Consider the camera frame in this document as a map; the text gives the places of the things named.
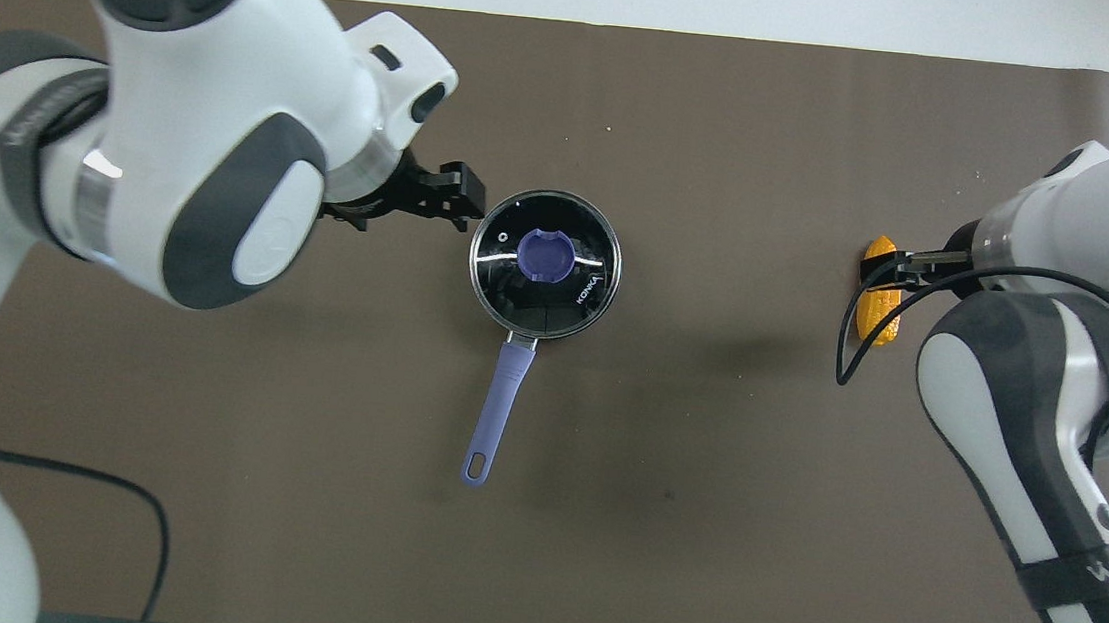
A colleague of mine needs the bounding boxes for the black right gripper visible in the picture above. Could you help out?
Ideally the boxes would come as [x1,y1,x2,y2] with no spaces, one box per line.
[891,213,993,303]

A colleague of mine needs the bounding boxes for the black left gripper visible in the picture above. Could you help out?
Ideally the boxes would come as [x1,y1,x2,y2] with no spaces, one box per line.
[319,143,491,242]

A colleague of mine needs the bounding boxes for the yellow corn cob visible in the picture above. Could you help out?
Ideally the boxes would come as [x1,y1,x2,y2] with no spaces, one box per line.
[852,234,913,349]

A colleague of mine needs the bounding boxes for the glass lid with purple knob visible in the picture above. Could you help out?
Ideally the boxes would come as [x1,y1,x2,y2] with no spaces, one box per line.
[464,184,628,346]

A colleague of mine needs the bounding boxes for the brown table mat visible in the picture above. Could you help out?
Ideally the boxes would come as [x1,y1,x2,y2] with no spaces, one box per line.
[0,0,1109,623]

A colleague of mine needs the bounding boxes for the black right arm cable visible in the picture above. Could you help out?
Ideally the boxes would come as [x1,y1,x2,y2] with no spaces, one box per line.
[834,250,1109,410]

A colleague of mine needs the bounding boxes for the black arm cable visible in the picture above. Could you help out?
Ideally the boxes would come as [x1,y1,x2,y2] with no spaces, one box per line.
[834,250,1109,410]
[0,431,179,623]

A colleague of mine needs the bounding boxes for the steel pot with purple handle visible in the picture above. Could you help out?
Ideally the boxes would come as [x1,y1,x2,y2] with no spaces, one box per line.
[448,182,630,499]

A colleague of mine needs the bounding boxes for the black strap beside round logo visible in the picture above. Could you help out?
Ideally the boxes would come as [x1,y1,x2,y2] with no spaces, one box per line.
[1010,531,1109,619]

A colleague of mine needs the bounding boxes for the grey strap on left arm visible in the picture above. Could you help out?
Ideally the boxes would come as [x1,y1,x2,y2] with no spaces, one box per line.
[0,57,113,247]

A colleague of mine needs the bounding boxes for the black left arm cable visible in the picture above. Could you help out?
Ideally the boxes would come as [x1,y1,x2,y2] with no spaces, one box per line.
[0,431,179,623]

